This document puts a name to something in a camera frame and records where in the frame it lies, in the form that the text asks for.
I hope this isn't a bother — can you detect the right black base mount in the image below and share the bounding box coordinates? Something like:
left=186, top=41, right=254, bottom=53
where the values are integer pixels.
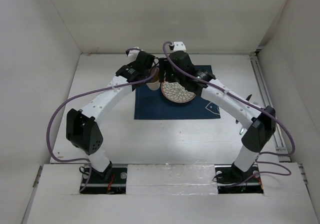
left=212, top=165, right=264, bottom=194

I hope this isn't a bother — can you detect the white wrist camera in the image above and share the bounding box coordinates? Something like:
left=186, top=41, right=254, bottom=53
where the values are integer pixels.
left=169, top=41, right=187, bottom=51
left=125, top=47, right=141, bottom=57

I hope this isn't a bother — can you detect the beige ceramic cup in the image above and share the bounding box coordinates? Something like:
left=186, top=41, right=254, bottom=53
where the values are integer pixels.
left=146, top=67, right=161, bottom=91

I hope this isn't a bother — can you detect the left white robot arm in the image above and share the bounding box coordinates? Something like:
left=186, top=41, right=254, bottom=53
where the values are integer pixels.
left=66, top=48, right=156, bottom=183

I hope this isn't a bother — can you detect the floral orange-rimmed plate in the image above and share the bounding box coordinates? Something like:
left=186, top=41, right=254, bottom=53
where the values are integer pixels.
left=161, top=81, right=196, bottom=104

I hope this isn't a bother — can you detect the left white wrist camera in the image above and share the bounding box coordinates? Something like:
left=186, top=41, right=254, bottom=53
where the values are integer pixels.
left=125, top=47, right=141, bottom=57

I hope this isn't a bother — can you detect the blue whale cloth napkin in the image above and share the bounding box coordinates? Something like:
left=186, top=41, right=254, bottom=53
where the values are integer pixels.
left=134, top=85, right=221, bottom=120

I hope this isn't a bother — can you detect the aluminium side rail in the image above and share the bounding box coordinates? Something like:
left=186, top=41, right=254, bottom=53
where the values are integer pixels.
left=249, top=52, right=288, bottom=154

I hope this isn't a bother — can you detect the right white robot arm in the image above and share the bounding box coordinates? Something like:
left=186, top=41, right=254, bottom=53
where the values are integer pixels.
left=158, top=51, right=276, bottom=184

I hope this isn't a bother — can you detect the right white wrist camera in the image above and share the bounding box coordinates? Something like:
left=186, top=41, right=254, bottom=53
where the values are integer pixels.
left=169, top=41, right=187, bottom=51

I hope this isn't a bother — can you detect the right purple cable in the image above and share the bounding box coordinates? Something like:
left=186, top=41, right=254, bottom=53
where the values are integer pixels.
left=162, top=41, right=296, bottom=188

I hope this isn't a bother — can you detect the green-handled metal fork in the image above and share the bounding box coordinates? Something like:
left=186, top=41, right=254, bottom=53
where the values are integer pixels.
left=239, top=101, right=261, bottom=135

